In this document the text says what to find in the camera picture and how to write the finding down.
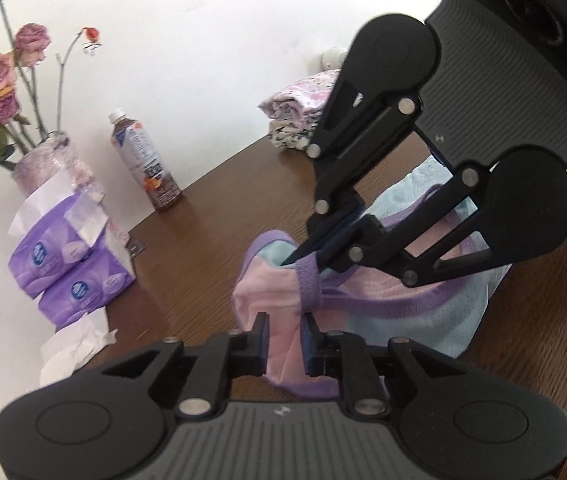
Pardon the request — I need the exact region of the brown tea bottle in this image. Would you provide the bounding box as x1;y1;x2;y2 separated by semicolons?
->
108;108;185;213

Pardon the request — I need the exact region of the purple floral folded garment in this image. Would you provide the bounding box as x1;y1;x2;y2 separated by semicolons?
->
258;70;340;129

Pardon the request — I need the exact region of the loose white tissue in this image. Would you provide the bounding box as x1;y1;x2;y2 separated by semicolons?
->
38;307;120;387

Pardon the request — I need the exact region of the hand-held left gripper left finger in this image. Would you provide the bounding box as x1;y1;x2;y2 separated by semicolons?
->
100;312;271;419

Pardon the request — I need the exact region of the dried rose bouquet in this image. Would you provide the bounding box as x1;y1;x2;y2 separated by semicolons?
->
0;0;102;172

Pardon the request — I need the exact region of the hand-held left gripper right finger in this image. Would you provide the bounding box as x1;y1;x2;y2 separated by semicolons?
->
300;312;465;416

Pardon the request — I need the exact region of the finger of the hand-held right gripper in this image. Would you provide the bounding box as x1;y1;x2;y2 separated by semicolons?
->
280;66;423;266
312;160;503;289

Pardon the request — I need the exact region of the white teal-flowered folded garment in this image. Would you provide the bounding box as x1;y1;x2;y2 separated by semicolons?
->
268;120;320;151

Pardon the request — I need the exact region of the pink mesh garment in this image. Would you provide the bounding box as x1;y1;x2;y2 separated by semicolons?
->
232;155;514;401

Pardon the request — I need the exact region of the pink textured vase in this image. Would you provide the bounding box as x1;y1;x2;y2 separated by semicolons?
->
11;130;107;202

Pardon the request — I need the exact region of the purple tissue pack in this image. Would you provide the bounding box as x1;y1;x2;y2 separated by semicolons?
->
8;170;97;302
38;194;139;332

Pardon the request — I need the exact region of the white robot speaker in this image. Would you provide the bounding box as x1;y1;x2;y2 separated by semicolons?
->
322;46;349;71

